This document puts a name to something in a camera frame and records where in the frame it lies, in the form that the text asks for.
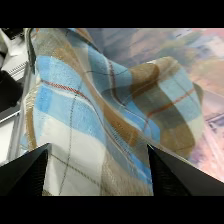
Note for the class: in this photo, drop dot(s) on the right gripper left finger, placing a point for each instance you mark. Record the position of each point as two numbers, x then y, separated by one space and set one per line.
23 173

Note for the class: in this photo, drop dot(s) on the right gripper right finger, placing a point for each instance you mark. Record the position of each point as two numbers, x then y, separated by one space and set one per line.
176 176

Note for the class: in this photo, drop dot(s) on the checked shirt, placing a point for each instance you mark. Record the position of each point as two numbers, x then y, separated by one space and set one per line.
93 110

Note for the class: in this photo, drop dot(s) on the silver frame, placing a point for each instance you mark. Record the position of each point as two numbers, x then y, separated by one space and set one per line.
15 133

